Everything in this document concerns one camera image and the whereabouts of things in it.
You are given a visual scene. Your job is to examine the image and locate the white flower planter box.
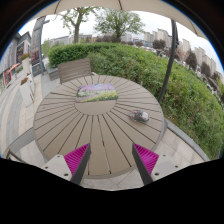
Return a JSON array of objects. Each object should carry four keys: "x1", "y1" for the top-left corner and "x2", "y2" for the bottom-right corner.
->
[
  {"x1": 19, "y1": 77, "x2": 36, "y2": 108},
  {"x1": 20, "y1": 53, "x2": 33, "y2": 76}
]

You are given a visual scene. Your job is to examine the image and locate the tall grey sign pillar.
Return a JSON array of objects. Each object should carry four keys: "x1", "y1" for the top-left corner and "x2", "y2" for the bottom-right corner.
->
[{"x1": 30, "y1": 15, "x2": 51, "y2": 78}]

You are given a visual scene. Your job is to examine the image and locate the round leafy tree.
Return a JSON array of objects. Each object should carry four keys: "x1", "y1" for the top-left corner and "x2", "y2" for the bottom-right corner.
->
[{"x1": 94, "y1": 8, "x2": 146, "y2": 44}]

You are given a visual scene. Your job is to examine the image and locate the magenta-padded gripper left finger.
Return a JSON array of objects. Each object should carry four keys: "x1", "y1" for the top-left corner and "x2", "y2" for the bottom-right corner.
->
[{"x1": 41, "y1": 143, "x2": 92, "y2": 186}]

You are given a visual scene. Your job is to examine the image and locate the beige umbrella canopy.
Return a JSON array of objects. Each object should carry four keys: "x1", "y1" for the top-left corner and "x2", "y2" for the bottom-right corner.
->
[{"x1": 29, "y1": 0, "x2": 208, "y2": 40}]

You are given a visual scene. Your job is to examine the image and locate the brown slatted chair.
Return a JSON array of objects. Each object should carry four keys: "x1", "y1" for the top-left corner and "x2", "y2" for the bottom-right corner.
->
[{"x1": 57, "y1": 58, "x2": 93, "y2": 84}]

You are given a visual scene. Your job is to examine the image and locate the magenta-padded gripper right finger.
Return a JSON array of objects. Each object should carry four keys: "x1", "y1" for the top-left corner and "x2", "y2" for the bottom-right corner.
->
[{"x1": 131, "y1": 142, "x2": 183, "y2": 186}]

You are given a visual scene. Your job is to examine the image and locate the flower print mouse pad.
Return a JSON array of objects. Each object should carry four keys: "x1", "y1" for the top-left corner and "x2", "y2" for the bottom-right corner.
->
[{"x1": 75, "y1": 83, "x2": 119, "y2": 103}]

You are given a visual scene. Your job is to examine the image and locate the thick-trunk tree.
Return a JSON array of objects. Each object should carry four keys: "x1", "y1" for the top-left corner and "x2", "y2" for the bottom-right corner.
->
[{"x1": 56, "y1": 6, "x2": 101, "y2": 44}]

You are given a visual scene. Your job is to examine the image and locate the black curved umbrella pole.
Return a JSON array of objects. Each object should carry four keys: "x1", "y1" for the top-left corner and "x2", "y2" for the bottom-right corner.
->
[{"x1": 157, "y1": 19, "x2": 180, "y2": 104}]

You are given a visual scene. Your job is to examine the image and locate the distant apartment buildings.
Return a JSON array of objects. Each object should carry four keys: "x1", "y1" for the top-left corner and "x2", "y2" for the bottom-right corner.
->
[{"x1": 143, "y1": 28, "x2": 218, "y2": 76}]

